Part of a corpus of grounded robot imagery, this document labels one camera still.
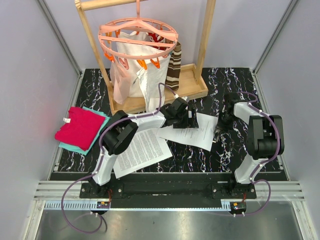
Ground brown striped sock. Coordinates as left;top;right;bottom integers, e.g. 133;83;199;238
165;42;182;91

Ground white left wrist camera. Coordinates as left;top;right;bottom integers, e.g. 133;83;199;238
174;94;189;103

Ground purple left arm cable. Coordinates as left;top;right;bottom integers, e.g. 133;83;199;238
60;82;180;235

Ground red white patterned cloth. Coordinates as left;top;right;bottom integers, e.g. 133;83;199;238
147;32;166;51

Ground pink hanging cloth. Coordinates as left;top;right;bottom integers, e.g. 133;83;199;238
109;62;131;105

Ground white hanging towel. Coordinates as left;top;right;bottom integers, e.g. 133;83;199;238
115;31;170;112

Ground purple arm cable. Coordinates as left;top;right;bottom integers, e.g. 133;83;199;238
212;91;282;217
60;82;180;235

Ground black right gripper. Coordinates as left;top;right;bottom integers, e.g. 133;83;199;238
216;110;237;135

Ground aluminium frame rail left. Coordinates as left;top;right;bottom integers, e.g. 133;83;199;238
35;0;82;77

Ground white signature form sheet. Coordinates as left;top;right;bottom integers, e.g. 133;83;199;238
157;112;218;152

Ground pink round clip hanger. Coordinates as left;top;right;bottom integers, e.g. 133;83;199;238
98;0;179;70

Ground wooden drying rack frame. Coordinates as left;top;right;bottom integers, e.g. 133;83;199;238
75;0;216;114

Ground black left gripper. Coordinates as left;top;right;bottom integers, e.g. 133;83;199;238
173;108;198;130

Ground white printed text sheet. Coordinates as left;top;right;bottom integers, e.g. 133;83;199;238
113;128;173;179

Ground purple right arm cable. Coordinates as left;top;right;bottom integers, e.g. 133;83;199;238
212;91;282;217

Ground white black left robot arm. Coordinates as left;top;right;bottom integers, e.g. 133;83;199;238
88;97;199;198

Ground teal folded cloth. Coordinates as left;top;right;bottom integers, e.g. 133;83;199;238
58;106;110;156

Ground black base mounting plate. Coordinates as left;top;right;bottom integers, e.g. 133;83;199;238
79;172;257;210

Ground red folded shirt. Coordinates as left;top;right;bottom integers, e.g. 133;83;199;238
54;107;106;151

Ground silver folder clip mechanism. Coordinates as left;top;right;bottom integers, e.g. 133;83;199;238
212;132;220;144

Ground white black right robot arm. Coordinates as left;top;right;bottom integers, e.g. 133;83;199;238
213;91;285;199

